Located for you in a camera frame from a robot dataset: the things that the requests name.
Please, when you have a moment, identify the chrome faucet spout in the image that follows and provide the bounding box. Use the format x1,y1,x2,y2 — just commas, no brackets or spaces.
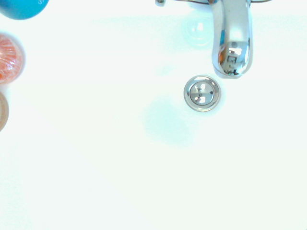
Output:
167,0,274,80

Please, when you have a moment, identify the chrome sink drain plug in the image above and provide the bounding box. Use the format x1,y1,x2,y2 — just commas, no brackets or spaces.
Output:
183,75,222,113

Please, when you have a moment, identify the tan round container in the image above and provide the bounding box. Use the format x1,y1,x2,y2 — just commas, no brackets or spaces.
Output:
0,92,10,132

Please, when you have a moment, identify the blue round bottle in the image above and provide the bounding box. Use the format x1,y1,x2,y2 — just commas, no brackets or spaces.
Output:
0,0,50,20

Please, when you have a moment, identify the white ceramic sink basin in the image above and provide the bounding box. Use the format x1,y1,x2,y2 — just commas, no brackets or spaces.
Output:
0,0,307,230

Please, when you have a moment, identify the orange patterned round container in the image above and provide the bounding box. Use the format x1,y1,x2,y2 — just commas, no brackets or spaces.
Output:
0,33,26,85

